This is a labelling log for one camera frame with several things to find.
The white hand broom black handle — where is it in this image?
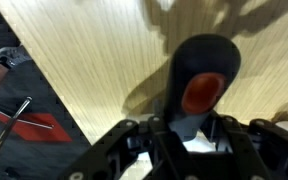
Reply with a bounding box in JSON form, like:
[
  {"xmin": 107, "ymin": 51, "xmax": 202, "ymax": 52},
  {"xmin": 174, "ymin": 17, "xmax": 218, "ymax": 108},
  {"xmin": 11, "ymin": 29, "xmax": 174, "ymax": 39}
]
[{"xmin": 163, "ymin": 33, "xmax": 242, "ymax": 154}]

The thin metal rod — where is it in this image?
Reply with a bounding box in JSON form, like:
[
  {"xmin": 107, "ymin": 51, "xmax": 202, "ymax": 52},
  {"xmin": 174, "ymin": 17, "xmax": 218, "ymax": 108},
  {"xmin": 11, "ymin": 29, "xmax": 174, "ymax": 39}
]
[{"xmin": 0, "ymin": 104, "xmax": 55, "ymax": 130}]

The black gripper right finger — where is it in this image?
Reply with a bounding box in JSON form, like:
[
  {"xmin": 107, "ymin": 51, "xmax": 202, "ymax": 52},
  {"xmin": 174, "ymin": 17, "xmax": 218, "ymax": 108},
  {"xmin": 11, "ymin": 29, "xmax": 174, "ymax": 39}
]
[{"xmin": 200, "ymin": 111, "xmax": 288, "ymax": 180}]

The gray lumpy floor object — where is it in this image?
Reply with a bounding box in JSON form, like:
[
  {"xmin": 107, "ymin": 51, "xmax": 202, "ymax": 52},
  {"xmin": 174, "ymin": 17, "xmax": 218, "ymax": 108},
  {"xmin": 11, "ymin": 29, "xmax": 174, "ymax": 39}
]
[{"xmin": 0, "ymin": 44, "xmax": 32, "ymax": 69}]

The shiny metal rod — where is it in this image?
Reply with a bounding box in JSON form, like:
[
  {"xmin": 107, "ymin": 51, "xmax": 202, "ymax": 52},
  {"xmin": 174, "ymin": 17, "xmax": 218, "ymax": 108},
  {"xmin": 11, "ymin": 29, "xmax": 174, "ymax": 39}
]
[{"xmin": 0, "ymin": 96, "xmax": 33, "ymax": 169}]

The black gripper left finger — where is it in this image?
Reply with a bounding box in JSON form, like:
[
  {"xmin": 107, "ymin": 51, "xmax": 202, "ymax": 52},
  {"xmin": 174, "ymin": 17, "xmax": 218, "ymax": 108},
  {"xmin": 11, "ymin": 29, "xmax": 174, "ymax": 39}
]
[{"xmin": 58, "ymin": 115, "xmax": 198, "ymax": 180}]

